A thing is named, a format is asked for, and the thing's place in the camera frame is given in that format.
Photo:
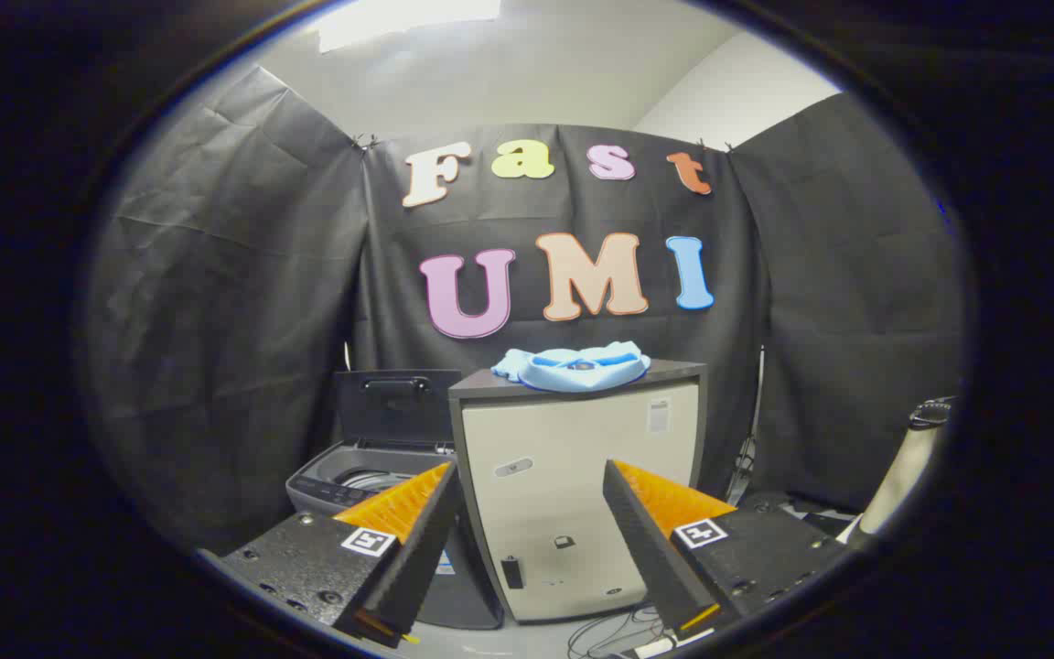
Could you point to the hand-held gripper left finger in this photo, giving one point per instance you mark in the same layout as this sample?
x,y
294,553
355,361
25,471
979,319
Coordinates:
x,y
417,558

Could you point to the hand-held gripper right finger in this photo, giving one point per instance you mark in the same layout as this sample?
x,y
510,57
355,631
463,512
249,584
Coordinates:
x,y
650,558

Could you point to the grey washing machine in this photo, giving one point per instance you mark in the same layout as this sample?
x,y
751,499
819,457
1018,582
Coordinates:
x,y
335,485

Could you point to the light blue shirt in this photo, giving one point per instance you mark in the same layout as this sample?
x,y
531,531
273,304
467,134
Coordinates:
x,y
573,371

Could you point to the beige cabinet with grey top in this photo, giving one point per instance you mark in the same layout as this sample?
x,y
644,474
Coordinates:
x,y
564,439

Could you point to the black backdrop cloth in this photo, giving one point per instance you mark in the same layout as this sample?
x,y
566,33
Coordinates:
x,y
243,320

